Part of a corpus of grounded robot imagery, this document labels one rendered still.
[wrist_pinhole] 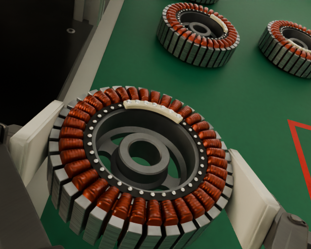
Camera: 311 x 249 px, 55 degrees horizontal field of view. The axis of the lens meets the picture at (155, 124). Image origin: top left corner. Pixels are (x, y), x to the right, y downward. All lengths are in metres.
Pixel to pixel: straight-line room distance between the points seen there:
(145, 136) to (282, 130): 0.23
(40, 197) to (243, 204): 0.15
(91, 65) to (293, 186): 0.25
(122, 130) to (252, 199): 0.10
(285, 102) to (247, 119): 0.08
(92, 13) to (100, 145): 0.21
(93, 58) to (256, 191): 0.26
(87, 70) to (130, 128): 0.15
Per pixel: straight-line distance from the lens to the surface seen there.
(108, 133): 0.20
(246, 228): 0.17
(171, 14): 0.42
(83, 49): 0.35
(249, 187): 0.17
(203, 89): 0.38
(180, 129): 0.20
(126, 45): 0.40
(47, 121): 0.16
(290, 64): 0.49
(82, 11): 0.38
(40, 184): 0.25
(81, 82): 0.33
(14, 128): 0.17
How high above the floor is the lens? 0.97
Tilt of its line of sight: 45 degrees down
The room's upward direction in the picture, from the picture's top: 23 degrees clockwise
